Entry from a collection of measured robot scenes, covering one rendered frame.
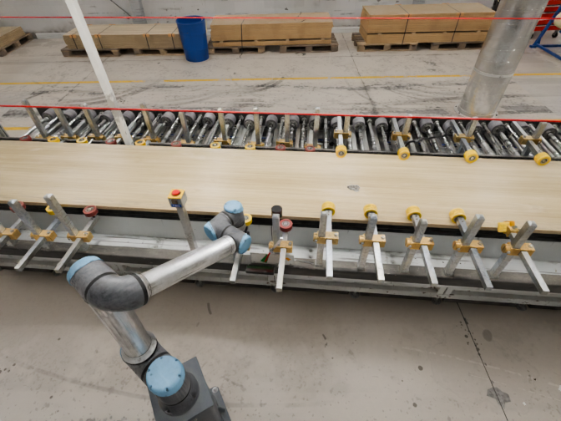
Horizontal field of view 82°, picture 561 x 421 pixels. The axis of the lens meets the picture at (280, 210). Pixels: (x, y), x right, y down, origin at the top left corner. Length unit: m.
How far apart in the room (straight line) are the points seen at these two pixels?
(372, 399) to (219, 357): 1.05
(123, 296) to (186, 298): 1.67
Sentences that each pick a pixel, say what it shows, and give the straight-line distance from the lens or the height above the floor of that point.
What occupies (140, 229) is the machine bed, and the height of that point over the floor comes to 0.69.
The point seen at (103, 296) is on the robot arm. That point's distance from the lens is 1.15.
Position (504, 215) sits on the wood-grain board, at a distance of 2.35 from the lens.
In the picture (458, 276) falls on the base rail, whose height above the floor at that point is 0.70.
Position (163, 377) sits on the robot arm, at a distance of 1.59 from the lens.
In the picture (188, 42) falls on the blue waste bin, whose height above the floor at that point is 0.37.
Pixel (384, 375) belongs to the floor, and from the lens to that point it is 2.50.
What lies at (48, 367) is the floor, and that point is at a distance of 2.94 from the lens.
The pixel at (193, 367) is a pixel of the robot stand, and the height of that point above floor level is 0.60.
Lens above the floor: 2.29
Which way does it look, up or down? 44 degrees down
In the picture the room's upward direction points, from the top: 2 degrees counter-clockwise
